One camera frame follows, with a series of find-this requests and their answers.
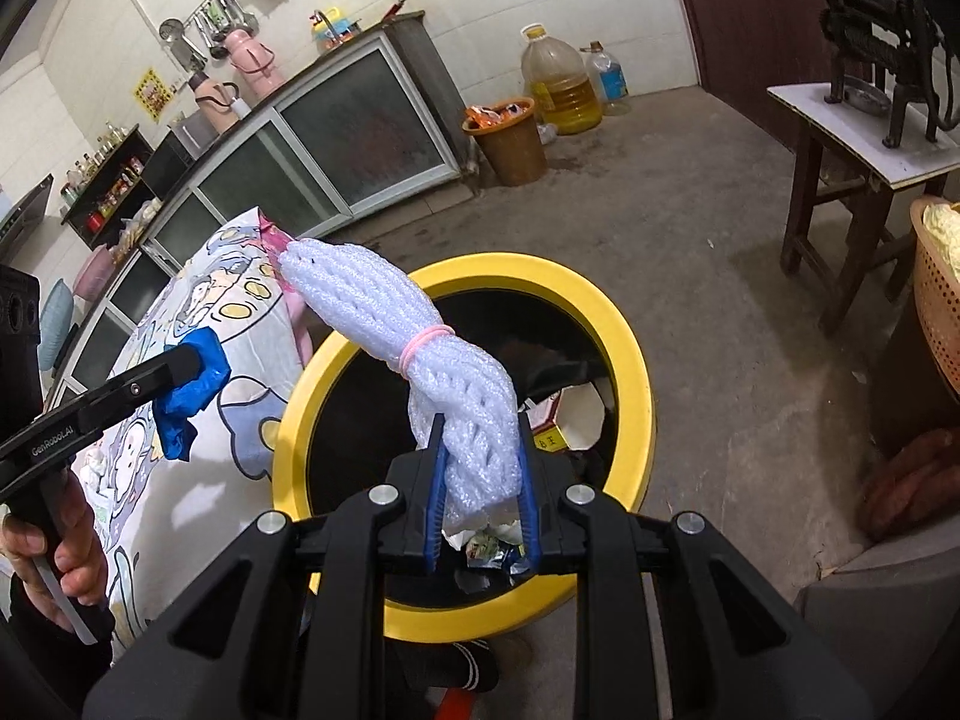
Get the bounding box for white foam fruit net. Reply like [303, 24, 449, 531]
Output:
[278, 239, 523, 535]

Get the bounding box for yellow red long box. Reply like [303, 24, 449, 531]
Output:
[524, 383, 605, 454]

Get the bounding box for yellow rimmed black trash bin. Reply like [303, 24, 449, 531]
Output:
[270, 250, 658, 646]

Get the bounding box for kitchen counter cabinet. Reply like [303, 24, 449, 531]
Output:
[47, 11, 472, 405]

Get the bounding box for person's left hand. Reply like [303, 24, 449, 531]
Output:
[2, 472, 107, 632]

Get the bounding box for blue plastic basket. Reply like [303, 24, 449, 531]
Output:
[37, 280, 75, 372]

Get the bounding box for cartoon astronaut tablecloth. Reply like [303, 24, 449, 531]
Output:
[73, 208, 313, 656]

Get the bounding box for pink plastic basin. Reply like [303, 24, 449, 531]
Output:
[73, 244, 117, 302]

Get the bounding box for silver range hood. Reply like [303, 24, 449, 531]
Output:
[0, 174, 53, 265]

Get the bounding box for black spice shelf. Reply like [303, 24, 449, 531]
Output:
[62, 125, 155, 250]

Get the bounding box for black microwave oven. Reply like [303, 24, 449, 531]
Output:
[142, 110, 218, 202]

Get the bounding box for pink thermos left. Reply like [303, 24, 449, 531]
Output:
[189, 71, 251, 135]

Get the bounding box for pink thermos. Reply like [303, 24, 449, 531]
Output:
[189, 71, 251, 135]
[224, 28, 286, 99]

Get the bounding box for woven orange basket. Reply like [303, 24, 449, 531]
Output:
[910, 195, 958, 395]

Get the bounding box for pink thermos right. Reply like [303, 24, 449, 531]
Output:
[224, 28, 286, 99]

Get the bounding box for hanging utensil rack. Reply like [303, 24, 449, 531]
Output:
[158, 0, 259, 71]

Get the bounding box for wooden stool table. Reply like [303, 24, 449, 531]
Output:
[768, 83, 958, 337]

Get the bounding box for yellow detergent bottles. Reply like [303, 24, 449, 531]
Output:
[309, 8, 361, 52]

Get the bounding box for brown plastic waste bucket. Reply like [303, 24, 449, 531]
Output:
[462, 96, 548, 187]

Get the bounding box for blue label water bottle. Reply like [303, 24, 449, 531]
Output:
[584, 41, 630, 115]

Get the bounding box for large cooking oil jug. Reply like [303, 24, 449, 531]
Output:
[521, 23, 604, 135]

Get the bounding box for black cast iron machine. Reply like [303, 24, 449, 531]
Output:
[820, 0, 958, 149]

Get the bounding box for dark red wooden door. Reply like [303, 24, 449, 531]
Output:
[683, 0, 832, 148]

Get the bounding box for yellow wall poster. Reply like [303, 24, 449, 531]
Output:
[133, 68, 174, 124]

